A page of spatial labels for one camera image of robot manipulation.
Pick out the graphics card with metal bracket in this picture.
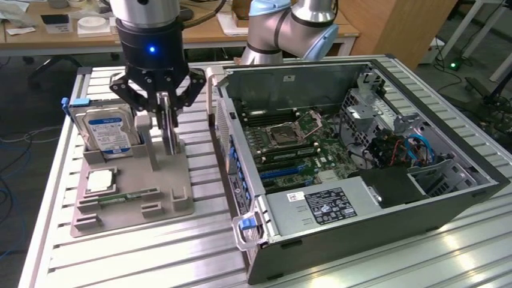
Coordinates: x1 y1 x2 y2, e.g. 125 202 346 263
154 91 181 157

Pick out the RAM stick in slot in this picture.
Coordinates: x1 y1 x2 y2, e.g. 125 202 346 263
261 148 317 162

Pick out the grey parts rack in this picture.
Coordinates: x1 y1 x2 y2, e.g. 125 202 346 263
70 115 197 238

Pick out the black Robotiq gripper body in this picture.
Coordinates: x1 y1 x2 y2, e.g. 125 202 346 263
114 22 190 100

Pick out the blue expansion slot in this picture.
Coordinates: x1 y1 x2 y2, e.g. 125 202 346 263
257 166 305 180

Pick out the white table frame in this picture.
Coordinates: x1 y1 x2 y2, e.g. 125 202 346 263
438 0 512 82

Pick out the green motherboard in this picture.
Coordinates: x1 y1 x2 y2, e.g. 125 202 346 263
238 101 361 193

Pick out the hard disk with blue carrier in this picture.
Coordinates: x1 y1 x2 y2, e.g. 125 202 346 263
60 94 138 159

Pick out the metal disk bay cage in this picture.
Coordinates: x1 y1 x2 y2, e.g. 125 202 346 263
338 88 401 148

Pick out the grey power supply unit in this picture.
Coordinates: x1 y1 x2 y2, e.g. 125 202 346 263
254 176 381 238

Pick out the CPU socket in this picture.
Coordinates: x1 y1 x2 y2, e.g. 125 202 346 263
266 122 305 148

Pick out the blue data wire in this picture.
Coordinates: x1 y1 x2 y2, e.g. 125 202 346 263
402 136 436 166

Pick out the stack of white papers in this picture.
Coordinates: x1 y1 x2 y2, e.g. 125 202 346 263
217 13 250 36

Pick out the white box with black top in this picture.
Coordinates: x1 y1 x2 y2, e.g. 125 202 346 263
38 14 74 34

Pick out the silver CPU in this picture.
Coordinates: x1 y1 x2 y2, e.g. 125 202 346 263
86 170 114 193

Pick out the wooden desk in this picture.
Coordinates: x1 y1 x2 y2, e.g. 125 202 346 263
0 0 361 57

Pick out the wooden cabinet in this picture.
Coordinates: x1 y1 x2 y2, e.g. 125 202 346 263
334 0 458 68

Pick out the metal socket cover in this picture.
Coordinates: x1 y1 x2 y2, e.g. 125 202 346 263
293 110 326 133

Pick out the open black PC case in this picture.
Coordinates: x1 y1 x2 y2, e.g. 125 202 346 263
205 58 502 286

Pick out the blue floor cable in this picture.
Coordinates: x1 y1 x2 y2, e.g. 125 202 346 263
0 140 33 262

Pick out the white floor cable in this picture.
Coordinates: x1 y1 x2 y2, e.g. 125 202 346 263
0 125 61 144

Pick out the white box with round hollow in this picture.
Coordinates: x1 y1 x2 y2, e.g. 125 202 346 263
77 16 110 38

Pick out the green RAM stick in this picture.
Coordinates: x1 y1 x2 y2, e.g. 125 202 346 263
97 191 154 204

